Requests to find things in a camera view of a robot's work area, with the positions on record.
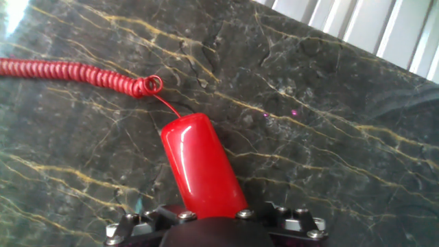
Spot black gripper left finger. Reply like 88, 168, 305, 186
104, 204, 179, 246

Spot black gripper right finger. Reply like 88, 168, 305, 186
253, 201, 329, 241

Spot red telephone handset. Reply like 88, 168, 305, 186
160, 112, 248, 220

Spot red phone cord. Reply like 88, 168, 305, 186
0, 57, 182, 119

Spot black marble pattern mat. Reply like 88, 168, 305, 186
0, 0, 439, 247

